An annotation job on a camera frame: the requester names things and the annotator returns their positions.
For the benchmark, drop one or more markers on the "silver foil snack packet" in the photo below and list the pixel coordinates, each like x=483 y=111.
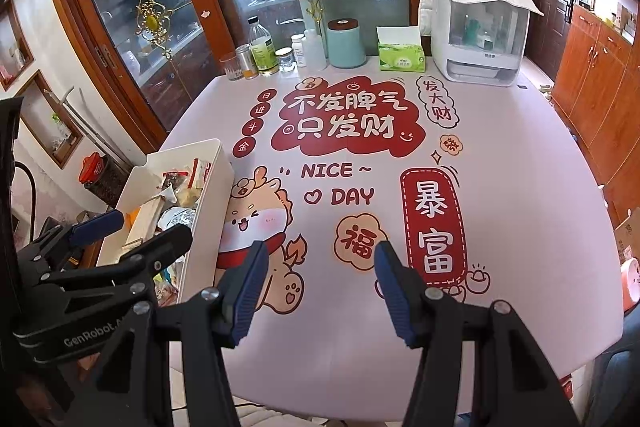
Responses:
x=177 y=219

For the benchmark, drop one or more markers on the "green tissue box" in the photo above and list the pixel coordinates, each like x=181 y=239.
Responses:
x=402 y=59

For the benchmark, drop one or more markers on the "round rice puff packet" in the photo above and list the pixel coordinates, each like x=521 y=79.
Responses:
x=187 y=197

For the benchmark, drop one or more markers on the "pink round container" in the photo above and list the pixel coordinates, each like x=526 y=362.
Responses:
x=631 y=284

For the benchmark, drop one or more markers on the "white red snack packet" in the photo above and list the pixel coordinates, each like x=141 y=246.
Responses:
x=200 y=169

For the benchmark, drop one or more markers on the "white desktop organizer box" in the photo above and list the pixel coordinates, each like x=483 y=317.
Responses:
x=440 y=32

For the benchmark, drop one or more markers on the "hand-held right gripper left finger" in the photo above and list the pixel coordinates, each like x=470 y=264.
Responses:
x=247 y=297

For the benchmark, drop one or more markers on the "white pill bottle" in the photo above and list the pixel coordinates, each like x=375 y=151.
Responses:
x=298 y=52

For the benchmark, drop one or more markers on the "wooden floor cabinet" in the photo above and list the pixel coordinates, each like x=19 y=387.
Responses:
x=590 y=82

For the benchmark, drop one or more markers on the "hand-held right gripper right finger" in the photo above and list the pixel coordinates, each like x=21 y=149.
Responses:
x=395 y=297

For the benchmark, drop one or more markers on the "red dark snack packet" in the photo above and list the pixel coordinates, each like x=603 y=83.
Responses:
x=174 y=182

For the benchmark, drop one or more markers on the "teal canister brown lid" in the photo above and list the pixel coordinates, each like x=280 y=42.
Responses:
x=346 y=44

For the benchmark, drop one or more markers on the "small gold door ornament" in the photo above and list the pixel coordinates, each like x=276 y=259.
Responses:
x=152 y=23

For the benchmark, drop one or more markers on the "bread slice packet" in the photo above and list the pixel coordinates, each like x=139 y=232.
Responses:
x=145 y=219

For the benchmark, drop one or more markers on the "small glass jar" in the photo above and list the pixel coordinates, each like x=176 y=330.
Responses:
x=284 y=62

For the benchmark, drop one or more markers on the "glass bottle green label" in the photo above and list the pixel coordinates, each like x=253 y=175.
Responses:
x=264 y=52

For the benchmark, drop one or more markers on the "small metal can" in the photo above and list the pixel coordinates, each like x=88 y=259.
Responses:
x=246 y=62

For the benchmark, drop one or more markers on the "pink printed table cover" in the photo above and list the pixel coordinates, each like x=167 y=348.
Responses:
x=500 y=132

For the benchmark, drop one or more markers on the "cardboard box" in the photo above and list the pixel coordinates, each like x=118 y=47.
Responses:
x=627 y=237

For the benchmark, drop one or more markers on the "clear glass cup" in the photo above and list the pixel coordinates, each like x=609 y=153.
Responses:
x=231 y=69

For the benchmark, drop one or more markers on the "wooden wall frame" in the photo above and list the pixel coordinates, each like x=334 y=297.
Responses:
x=15 y=52
x=50 y=127

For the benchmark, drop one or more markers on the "white squeeze bottle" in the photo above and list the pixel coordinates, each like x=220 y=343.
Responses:
x=315 y=52

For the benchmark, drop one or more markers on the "white plastic storage tray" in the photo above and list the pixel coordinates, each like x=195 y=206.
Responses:
x=212 y=207

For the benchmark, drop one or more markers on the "glass jar red lid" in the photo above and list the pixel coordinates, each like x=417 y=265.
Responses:
x=95 y=167

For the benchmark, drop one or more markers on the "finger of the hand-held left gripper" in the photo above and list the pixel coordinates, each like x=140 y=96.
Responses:
x=150 y=252
x=97 y=224

